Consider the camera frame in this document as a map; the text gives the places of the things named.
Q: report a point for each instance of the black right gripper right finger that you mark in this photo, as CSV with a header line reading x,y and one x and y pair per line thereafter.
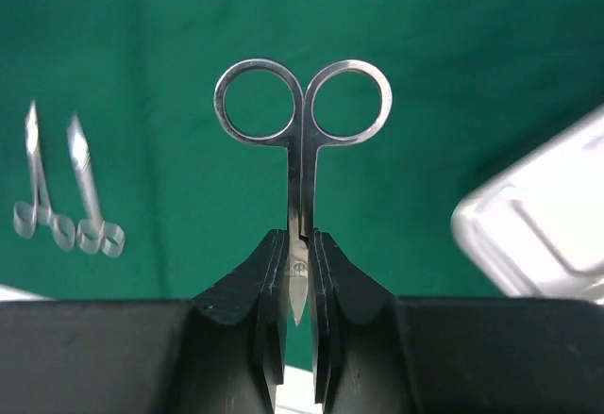
x,y
376,352

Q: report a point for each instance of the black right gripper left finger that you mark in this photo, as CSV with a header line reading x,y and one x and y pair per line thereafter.
x,y
222,351

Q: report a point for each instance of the steel surgical scissors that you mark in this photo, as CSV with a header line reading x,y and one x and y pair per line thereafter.
x,y
93,233

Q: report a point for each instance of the steel instrument tray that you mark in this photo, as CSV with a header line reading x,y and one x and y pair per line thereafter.
x,y
536,229

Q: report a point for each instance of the steel forceps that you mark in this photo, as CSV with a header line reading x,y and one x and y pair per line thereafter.
x,y
302,137
27,216

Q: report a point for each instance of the green surgical cloth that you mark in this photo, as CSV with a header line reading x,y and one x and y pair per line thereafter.
x,y
477,84

